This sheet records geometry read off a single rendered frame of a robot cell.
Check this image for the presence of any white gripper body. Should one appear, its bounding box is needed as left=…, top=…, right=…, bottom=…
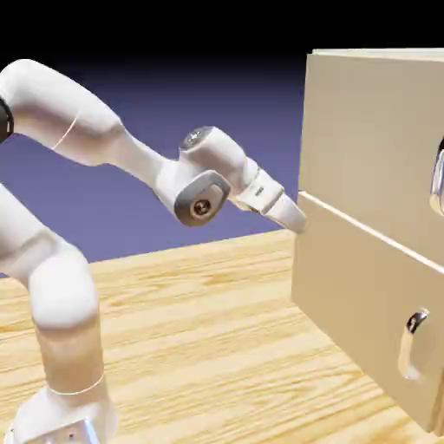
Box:
left=265, top=193, right=308, bottom=234

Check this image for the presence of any beige cabinet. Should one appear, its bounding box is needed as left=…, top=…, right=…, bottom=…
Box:
left=290, top=47, right=444, bottom=435

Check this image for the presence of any short beige cabinet door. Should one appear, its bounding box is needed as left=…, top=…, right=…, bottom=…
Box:
left=290, top=191, right=444, bottom=434

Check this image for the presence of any tall beige cabinet door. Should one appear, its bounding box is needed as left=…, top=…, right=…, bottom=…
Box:
left=297, top=54, right=444, bottom=266

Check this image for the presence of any large curved silver handle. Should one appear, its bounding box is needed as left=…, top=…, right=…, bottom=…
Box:
left=428, top=137, right=444, bottom=218

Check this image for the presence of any small curved silver handle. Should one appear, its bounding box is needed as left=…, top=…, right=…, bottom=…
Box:
left=397, top=307, right=430, bottom=382

